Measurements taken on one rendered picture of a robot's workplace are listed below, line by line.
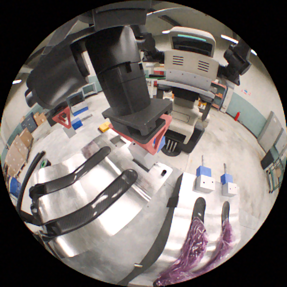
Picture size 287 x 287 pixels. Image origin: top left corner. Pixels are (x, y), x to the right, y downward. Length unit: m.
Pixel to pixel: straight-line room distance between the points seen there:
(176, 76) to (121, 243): 0.66
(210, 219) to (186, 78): 0.53
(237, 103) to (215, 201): 5.30
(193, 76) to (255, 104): 5.36
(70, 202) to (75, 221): 0.05
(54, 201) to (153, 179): 0.25
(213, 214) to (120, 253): 0.28
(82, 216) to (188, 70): 0.64
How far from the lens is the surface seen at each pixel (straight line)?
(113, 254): 0.33
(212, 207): 0.29
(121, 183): 0.20
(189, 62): 0.49
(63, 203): 0.25
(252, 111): 5.69
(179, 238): 0.22
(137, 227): 0.28
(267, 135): 5.83
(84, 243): 0.22
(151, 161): 0.18
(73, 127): 0.37
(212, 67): 0.50
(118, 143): 0.30
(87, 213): 0.23
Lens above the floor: 1.07
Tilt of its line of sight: 47 degrees down
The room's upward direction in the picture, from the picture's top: straight up
